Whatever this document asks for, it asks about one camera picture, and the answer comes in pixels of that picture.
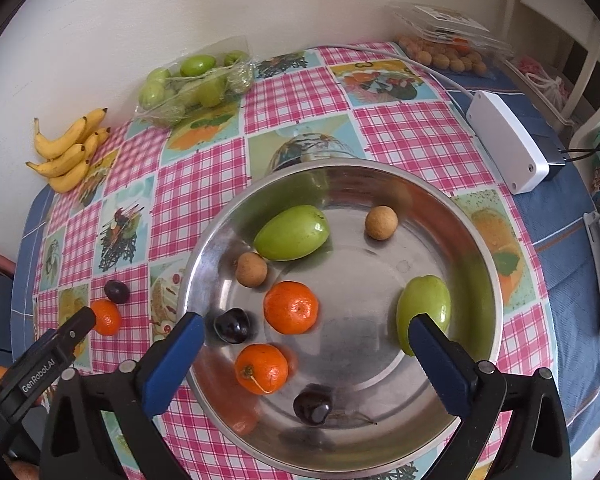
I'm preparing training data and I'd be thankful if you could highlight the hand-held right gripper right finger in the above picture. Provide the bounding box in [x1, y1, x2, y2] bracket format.
[407, 312, 573, 480]

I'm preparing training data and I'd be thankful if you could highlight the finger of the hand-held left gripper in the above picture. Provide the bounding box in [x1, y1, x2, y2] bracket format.
[32, 306, 97, 361]

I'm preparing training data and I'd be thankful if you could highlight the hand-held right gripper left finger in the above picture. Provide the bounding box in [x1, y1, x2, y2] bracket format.
[39, 311, 206, 480]

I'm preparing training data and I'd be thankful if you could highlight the orange mandarin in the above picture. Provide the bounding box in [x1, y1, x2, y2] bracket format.
[263, 281, 320, 335]
[90, 300, 122, 337]

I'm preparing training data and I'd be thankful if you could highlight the dark red cherry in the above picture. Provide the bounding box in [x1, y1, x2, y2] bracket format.
[293, 384, 378, 427]
[214, 307, 253, 345]
[103, 280, 130, 305]

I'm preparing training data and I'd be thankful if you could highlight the large green jujube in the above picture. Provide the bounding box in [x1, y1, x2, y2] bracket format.
[253, 205, 330, 262]
[396, 275, 452, 357]

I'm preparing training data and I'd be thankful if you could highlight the mandarin with green stem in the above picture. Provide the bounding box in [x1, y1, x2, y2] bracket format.
[234, 343, 289, 395]

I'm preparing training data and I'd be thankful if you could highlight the round metal bowl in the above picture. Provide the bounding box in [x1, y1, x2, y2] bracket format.
[176, 157, 505, 478]

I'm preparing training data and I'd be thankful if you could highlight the round brown longan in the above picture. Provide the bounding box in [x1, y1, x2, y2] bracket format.
[235, 253, 269, 288]
[365, 206, 399, 241]

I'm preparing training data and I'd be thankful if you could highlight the yellow banana bunch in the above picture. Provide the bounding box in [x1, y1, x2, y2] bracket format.
[25, 107, 112, 193]

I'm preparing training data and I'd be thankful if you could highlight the white plastic box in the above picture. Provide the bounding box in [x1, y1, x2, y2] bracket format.
[467, 91, 551, 196]

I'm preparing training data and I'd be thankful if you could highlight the pink checkered tablecloth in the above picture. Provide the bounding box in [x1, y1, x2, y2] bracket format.
[11, 42, 600, 480]

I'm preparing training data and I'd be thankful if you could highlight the clear plastic jujube pack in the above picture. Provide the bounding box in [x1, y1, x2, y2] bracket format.
[134, 35, 256, 128]

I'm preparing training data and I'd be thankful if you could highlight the pile of small green jujubes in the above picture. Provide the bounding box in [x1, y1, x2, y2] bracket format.
[139, 51, 248, 121]

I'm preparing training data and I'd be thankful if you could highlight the pile of longans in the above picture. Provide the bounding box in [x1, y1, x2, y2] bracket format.
[397, 35, 487, 76]

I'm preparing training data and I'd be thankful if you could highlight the clear plastic longan box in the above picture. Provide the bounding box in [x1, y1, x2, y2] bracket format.
[385, 2, 513, 78]

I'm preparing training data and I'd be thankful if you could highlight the white wooden chair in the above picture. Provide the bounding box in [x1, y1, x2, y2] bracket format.
[500, 0, 600, 131]

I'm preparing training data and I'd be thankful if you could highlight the black cable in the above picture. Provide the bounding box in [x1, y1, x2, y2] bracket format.
[562, 135, 600, 162]

